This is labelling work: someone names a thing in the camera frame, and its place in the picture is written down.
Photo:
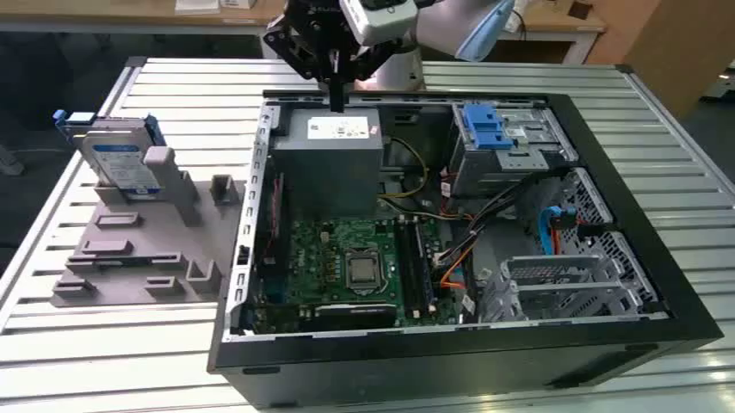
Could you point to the blue plastic drive latch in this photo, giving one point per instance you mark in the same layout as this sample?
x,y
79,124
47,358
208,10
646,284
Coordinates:
x,y
482,129

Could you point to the wooden desk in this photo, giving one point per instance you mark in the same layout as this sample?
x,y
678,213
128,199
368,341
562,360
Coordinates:
x,y
116,17

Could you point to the silver CPU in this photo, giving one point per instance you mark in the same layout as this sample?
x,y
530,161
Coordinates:
x,y
364,270

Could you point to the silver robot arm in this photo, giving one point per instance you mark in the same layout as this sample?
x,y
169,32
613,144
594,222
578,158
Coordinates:
x,y
402,64

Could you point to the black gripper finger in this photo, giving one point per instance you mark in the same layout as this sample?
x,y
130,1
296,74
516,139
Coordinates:
x,y
370,60
288,43

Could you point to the wooden cabinet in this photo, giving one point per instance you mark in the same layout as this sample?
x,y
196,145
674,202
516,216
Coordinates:
x,y
678,43

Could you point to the black graphics card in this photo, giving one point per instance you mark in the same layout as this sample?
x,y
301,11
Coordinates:
x,y
353,314

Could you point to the metal disk bay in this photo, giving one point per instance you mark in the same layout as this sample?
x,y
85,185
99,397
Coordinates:
x,y
564,286

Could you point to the black RAM slot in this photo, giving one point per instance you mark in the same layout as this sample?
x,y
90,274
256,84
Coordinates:
x,y
412,266
404,266
428,266
420,266

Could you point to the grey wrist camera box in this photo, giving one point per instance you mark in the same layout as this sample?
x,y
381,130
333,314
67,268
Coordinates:
x,y
380,21

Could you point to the hard disk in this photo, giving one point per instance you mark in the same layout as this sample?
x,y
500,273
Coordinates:
x,y
116,159

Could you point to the green motherboard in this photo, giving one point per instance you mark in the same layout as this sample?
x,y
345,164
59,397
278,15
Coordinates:
x,y
310,241

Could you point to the white paper box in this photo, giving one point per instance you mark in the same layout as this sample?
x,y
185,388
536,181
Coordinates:
x,y
197,5
238,3

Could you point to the grey chair foot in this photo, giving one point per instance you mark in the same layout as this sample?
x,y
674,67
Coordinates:
x,y
11,161

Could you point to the grey parts rack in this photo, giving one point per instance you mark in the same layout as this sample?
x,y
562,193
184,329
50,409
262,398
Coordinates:
x,y
144,241

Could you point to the metal drive cage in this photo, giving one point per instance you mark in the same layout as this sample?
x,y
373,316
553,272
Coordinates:
x,y
517,165

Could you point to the grey power supply unit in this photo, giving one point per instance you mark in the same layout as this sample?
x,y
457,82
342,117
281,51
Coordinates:
x,y
328,172

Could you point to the black PC case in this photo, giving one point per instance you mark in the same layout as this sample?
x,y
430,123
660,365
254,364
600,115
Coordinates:
x,y
402,370

